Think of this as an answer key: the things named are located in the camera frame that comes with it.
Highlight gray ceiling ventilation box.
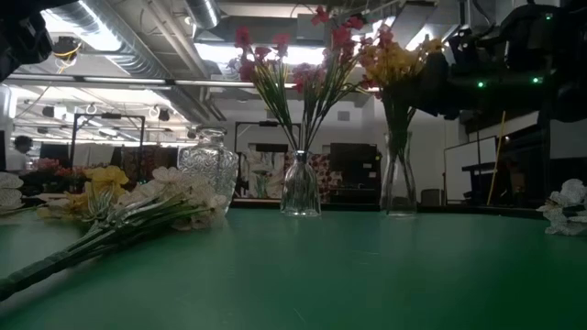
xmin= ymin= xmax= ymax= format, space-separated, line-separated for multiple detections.
xmin=295 ymin=13 xmax=343 ymax=47

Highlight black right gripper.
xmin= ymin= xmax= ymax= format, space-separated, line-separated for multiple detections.
xmin=415 ymin=52 xmax=505 ymax=121

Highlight long ceiling light strip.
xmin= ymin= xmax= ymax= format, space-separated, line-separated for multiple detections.
xmin=0 ymin=72 xmax=297 ymax=89

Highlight tall smooth glass vase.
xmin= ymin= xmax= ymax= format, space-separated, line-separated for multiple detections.
xmin=379 ymin=129 xmax=418 ymax=216

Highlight pink background flowers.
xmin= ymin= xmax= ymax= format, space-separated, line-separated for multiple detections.
xmin=31 ymin=157 xmax=100 ymax=184

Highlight yellow hanging cable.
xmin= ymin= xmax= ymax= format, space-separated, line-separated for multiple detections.
xmin=486 ymin=109 xmax=506 ymax=206

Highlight black cabinet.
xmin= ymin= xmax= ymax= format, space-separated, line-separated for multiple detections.
xmin=328 ymin=142 xmax=382 ymax=205

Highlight person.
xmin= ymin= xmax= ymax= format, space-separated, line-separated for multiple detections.
xmin=3 ymin=135 xmax=34 ymax=174

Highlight black background rig frame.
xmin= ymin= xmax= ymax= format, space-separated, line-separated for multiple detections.
xmin=233 ymin=120 xmax=304 ymax=155
xmin=69 ymin=113 xmax=147 ymax=169

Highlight black ceiling cord reel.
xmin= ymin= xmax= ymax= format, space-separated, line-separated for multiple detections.
xmin=50 ymin=35 xmax=83 ymax=63

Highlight red artificial flower stem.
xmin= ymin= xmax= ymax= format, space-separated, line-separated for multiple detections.
xmin=305 ymin=5 xmax=395 ymax=155
xmin=291 ymin=61 xmax=325 ymax=155
xmin=232 ymin=26 xmax=299 ymax=155

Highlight dark patterned hanging cloth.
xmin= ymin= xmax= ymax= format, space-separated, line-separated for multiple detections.
xmin=109 ymin=145 xmax=180 ymax=175

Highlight small gray bin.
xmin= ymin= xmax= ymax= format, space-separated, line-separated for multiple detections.
xmin=420 ymin=188 xmax=444 ymax=207

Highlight white artificial flower stem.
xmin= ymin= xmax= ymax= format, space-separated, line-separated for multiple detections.
xmin=0 ymin=165 xmax=230 ymax=303
xmin=0 ymin=171 xmax=42 ymax=219
xmin=536 ymin=178 xmax=587 ymax=237

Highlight pale floral hanging cloth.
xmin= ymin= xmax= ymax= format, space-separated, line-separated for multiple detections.
xmin=241 ymin=150 xmax=286 ymax=201

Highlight yellow artificial flower stem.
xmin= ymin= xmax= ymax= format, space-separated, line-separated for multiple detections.
xmin=389 ymin=37 xmax=445 ymax=205
xmin=36 ymin=164 xmax=134 ymax=221
xmin=360 ymin=38 xmax=418 ymax=205

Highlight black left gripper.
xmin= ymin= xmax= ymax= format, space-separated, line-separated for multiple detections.
xmin=0 ymin=0 xmax=77 ymax=83

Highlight small ribbed glass vase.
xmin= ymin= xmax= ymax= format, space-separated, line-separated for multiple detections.
xmin=279 ymin=149 xmax=322 ymax=218

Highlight wide cut-crystal glass vase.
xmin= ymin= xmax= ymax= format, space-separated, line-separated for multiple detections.
xmin=177 ymin=126 xmax=240 ymax=215

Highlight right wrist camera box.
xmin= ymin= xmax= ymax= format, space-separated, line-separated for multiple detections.
xmin=447 ymin=27 xmax=482 ymax=77

